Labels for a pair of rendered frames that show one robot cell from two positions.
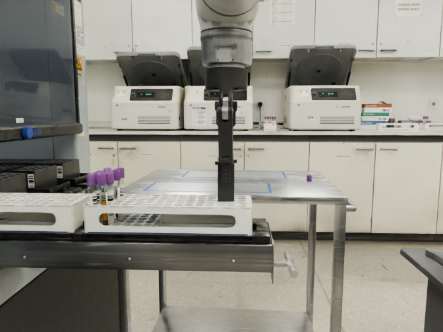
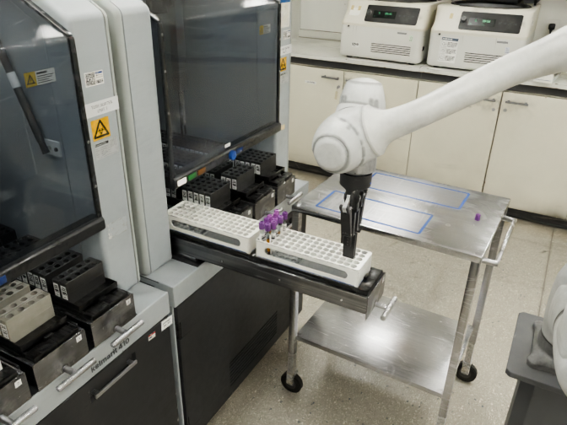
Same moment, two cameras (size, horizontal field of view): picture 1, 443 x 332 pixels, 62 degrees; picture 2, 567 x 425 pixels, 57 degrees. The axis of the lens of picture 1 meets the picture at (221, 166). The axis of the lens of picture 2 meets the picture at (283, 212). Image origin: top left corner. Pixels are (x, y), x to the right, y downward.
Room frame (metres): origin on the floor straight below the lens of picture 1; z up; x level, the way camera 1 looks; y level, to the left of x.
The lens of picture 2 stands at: (-0.44, -0.34, 1.57)
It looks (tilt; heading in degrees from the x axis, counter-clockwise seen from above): 27 degrees down; 25
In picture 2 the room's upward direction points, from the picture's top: 1 degrees clockwise
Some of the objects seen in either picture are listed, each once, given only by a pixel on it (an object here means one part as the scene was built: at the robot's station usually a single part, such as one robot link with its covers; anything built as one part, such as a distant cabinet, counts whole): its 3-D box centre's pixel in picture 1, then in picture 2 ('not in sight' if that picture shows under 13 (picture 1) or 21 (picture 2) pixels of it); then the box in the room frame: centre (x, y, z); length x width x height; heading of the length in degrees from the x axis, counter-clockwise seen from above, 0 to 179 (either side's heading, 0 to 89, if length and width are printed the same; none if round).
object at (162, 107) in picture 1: (153, 92); (397, 5); (3.30, 0.60, 1.22); 0.62 x 0.56 x 0.64; 175
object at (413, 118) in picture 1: (414, 122); not in sight; (3.29, -1.69, 0.97); 0.24 x 0.12 x 0.13; 76
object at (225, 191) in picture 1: (225, 182); (348, 244); (0.67, -0.01, 0.90); 0.03 x 0.01 x 0.07; 87
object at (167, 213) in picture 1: (171, 216); (312, 255); (0.68, 0.09, 0.83); 0.30 x 0.10 x 0.06; 87
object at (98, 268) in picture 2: not in sight; (83, 282); (0.29, 0.52, 0.85); 0.12 x 0.02 x 0.06; 177
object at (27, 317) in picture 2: not in sight; (28, 317); (0.14, 0.53, 0.85); 0.12 x 0.02 x 0.06; 178
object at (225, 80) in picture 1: (226, 94); (354, 187); (0.67, -0.01, 1.06); 0.08 x 0.07 x 0.09; 177
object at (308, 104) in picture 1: (319, 89); not in sight; (3.23, -0.84, 1.25); 0.62 x 0.56 x 0.69; 177
